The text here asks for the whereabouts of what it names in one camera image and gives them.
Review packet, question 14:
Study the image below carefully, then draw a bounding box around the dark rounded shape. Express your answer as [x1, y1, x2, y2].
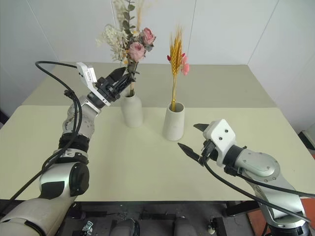
[115, 218, 139, 236]

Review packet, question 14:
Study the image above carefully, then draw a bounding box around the white tapered vase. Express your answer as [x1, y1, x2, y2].
[162, 101, 186, 142]

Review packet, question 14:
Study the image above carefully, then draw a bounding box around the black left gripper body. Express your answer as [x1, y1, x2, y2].
[94, 76, 123, 102]

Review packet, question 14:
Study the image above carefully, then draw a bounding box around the golden wheat bouquet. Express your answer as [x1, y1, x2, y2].
[166, 24, 190, 112]

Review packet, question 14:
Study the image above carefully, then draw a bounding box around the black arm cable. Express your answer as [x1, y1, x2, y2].
[9, 60, 83, 200]
[202, 156, 315, 222]

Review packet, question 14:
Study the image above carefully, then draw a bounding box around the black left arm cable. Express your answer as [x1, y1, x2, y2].
[9, 60, 83, 200]

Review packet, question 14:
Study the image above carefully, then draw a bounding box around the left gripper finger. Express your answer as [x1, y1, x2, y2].
[115, 73, 136, 95]
[108, 67, 127, 83]

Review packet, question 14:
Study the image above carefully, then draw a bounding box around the white bottle-shaped vase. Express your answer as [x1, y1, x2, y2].
[120, 91, 144, 129]

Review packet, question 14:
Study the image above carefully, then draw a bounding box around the table caster wheel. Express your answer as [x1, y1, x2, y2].
[207, 218, 217, 235]
[81, 220, 95, 232]

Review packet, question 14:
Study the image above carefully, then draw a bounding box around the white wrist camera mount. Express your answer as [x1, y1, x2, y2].
[201, 118, 236, 168]
[75, 62, 112, 107]

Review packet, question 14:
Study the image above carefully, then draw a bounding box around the pink rose dried bouquet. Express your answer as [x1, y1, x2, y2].
[95, 0, 158, 97]

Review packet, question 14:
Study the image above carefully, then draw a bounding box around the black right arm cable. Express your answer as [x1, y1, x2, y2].
[202, 156, 315, 222]

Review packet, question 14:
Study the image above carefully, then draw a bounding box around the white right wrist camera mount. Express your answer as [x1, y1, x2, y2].
[201, 118, 236, 168]

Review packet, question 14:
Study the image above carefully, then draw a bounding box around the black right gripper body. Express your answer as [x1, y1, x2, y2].
[200, 139, 220, 162]

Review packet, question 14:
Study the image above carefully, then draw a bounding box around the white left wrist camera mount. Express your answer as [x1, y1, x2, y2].
[75, 62, 112, 107]

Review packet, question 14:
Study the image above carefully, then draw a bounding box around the black table frame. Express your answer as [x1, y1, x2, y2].
[65, 200, 258, 236]

